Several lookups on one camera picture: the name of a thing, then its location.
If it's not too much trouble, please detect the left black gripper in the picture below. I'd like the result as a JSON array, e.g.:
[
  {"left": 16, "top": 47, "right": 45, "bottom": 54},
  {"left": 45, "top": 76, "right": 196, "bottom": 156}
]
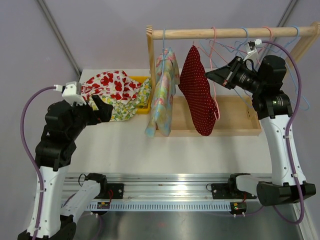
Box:
[{"left": 67, "top": 94, "right": 113, "bottom": 139}]

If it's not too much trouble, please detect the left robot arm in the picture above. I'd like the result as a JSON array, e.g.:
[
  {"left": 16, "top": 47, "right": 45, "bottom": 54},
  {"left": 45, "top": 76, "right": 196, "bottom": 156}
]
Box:
[{"left": 17, "top": 95, "right": 113, "bottom": 240}]

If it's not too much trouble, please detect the pink wire hanger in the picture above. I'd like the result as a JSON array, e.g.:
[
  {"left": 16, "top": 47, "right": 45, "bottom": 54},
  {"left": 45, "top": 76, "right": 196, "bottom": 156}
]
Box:
[
  {"left": 234, "top": 26, "right": 273, "bottom": 61},
  {"left": 192, "top": 26, "right": 221, "bottom": 121}
]

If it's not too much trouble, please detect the pastel floral garment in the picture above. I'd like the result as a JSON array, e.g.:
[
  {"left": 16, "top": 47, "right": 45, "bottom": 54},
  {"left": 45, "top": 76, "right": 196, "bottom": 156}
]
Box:
[{"left": 145, "top": 59, "right": 180, "bottom": 138}]

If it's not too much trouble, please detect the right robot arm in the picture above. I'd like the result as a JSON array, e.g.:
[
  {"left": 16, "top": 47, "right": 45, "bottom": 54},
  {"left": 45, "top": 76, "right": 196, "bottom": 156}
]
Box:
[{"left": 205, "top": 55, "right": 317, "bottom": 206}]

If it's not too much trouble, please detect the wooden clothes rack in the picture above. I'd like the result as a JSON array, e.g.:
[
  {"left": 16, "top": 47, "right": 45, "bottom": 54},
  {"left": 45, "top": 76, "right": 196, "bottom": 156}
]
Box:
[{"left": 146, "top": 22, "right": 320, "bottom": 137}]

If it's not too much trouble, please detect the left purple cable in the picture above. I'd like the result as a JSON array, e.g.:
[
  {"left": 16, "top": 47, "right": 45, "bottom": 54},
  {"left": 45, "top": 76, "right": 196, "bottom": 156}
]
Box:
[{"left": 19, "top": 86, "right": 57, "bottom": 238}]

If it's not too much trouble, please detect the red polka dot garment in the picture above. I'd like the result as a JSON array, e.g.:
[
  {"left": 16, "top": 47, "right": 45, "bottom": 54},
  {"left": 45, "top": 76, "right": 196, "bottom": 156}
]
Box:
[{"left": 178, "top": 45, "right": 220, "bottom": 136}]

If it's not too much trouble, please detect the red poppy print garment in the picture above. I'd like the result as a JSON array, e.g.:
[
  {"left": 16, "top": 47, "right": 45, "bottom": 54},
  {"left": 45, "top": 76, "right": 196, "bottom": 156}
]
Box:
[{"left": 81, "top": 70, "right": 150, "bottom": 105}]

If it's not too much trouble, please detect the yellow plastic tray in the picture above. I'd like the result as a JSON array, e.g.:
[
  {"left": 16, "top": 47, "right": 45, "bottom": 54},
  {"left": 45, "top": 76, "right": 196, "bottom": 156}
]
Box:
[{"left": 130, "top": 75, "right": 152, "bottom": 115}]

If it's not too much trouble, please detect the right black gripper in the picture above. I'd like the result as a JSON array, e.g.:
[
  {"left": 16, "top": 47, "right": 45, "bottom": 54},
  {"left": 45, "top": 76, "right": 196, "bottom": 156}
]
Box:
[{"left": 205, "top": 56, "right": 265, "bottom": 95}]

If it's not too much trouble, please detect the lemon print skirt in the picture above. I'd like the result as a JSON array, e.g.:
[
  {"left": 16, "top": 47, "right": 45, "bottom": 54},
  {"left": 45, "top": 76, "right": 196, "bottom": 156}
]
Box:
[{"left": 101, "top": 78, "right": 152, "bottom": 122}]

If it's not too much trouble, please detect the aluminium rail frame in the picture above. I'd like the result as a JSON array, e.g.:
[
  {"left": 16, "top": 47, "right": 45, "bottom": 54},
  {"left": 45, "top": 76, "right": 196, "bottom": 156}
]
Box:
[{"left": 24, "top": 172, "right": 308, "bottom": 240}]

